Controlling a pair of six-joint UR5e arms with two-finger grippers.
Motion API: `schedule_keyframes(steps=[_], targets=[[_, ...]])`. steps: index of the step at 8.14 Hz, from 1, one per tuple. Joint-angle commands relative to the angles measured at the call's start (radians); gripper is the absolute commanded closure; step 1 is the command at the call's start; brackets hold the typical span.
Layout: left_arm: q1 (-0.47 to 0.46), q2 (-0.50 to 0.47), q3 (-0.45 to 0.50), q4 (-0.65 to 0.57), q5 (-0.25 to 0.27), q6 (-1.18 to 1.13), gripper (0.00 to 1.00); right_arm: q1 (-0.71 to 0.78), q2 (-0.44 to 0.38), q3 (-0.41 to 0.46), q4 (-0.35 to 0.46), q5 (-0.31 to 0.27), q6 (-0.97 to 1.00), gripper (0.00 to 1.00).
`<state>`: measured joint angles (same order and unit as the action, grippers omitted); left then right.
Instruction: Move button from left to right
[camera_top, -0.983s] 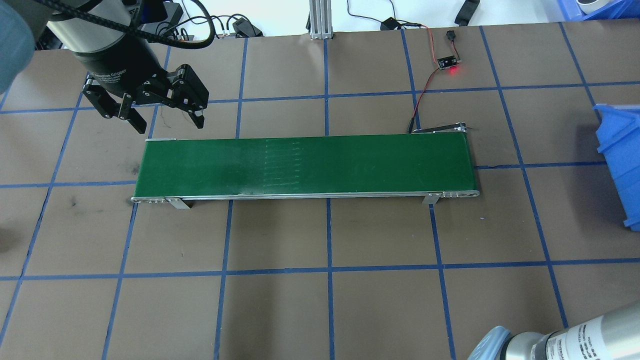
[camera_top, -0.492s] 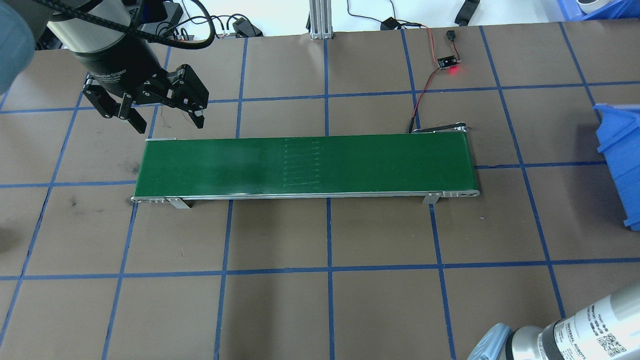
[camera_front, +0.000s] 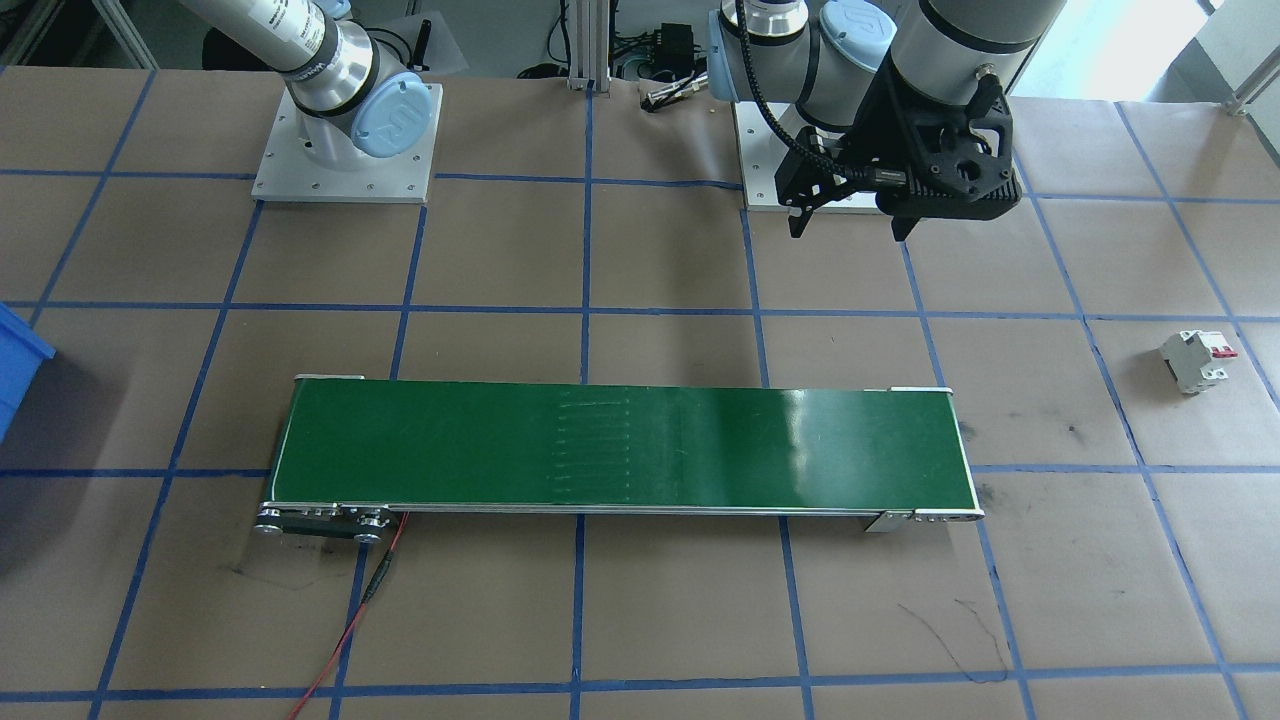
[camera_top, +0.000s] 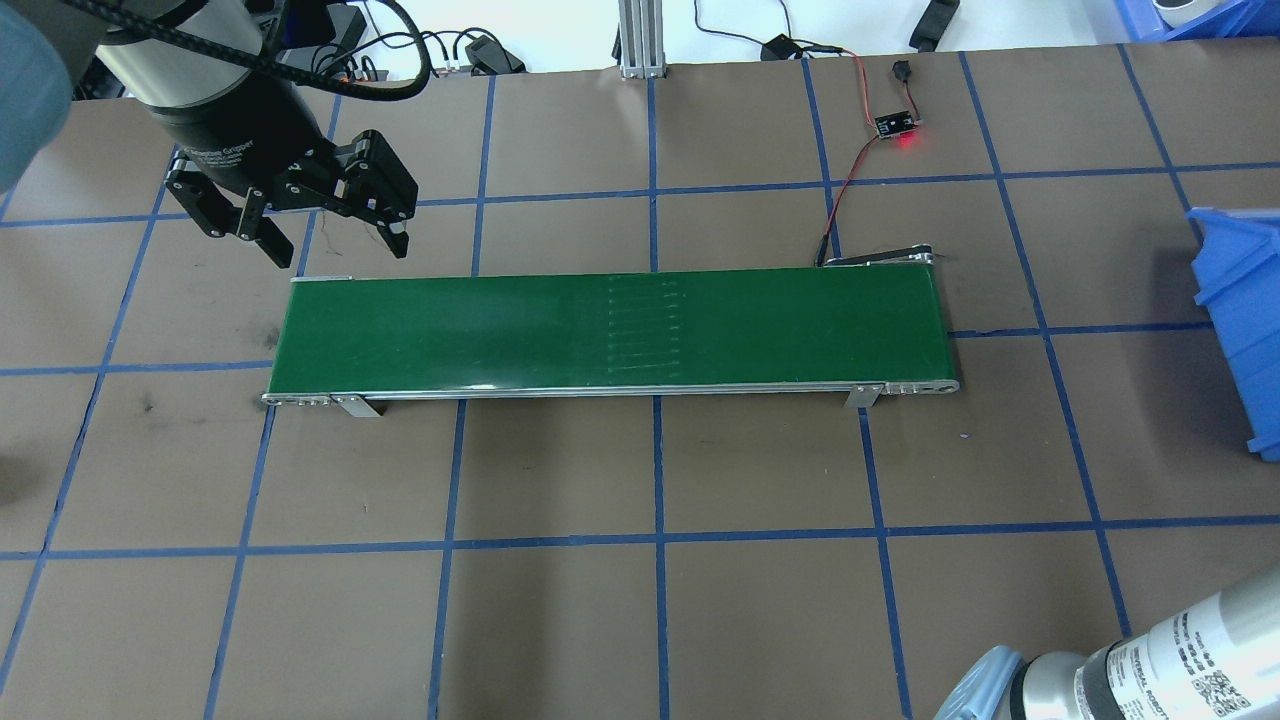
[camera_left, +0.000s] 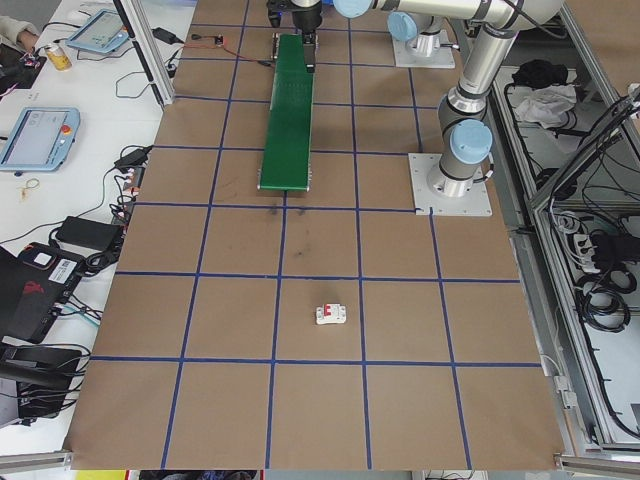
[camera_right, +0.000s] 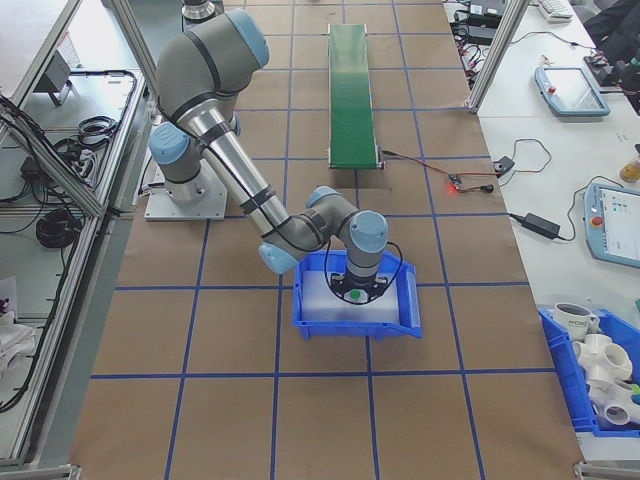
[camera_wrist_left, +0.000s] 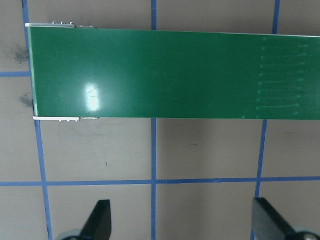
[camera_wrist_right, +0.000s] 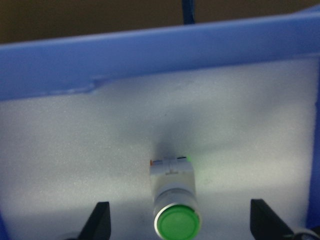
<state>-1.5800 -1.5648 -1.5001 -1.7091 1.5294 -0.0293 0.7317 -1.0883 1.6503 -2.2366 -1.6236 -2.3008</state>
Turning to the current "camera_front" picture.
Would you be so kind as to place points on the aluminium frame post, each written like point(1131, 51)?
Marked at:
point(590, 45)

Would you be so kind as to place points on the silver metal connector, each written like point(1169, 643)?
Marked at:
point(675, 94)

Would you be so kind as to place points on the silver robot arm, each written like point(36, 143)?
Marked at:
point(960, 30)
point(330, 60)

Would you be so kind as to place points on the black power adapter box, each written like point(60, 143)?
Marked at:
point(677, 45)

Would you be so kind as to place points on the blue plastic bin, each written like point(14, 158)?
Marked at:
point(18, 365)

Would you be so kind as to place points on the green belt conveyor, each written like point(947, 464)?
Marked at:
point(620, 445)

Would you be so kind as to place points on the white circuit breaker red switch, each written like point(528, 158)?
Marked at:
point(1192, 362)

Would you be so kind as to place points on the aluminium frame bar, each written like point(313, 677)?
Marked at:
point(1245, 85)

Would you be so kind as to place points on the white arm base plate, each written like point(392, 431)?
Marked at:
point(762, 160)
point(340, 170)

